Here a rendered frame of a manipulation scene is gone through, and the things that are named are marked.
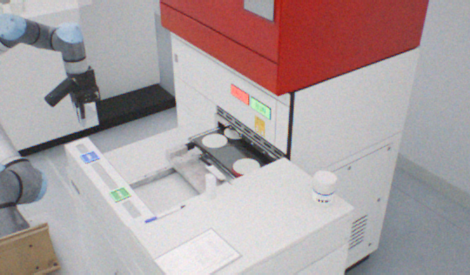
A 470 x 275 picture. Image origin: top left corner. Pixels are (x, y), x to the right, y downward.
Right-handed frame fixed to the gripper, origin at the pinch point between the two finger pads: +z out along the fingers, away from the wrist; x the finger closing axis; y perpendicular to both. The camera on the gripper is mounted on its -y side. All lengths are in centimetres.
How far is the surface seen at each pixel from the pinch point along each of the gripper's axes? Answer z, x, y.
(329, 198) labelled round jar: 11, -71, 52
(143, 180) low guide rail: 26.4, -9.0, 16.3
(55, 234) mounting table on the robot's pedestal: 28.7, -15.6, -20.3
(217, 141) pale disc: 21, -10, 49
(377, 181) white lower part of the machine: 52, -42, 116
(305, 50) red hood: -26, -41, 64
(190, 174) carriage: 22.7, -20.5, 30.4
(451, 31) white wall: 10, -7, 207
